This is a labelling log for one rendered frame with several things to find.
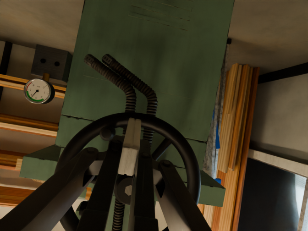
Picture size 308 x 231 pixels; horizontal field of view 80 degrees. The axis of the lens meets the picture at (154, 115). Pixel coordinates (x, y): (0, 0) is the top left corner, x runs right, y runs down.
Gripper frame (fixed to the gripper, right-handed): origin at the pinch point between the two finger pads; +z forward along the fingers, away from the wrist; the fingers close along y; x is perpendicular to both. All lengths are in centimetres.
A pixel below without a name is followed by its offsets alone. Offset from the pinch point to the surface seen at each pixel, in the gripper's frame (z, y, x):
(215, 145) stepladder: 99, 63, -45
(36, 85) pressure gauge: 28.6, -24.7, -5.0
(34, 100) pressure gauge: 27.3, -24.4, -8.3
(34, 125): 196, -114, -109
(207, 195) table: 26.5, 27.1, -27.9
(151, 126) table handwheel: 15.5, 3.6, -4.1
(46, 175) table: 26.1, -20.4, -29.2
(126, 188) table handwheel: 10.0, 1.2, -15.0
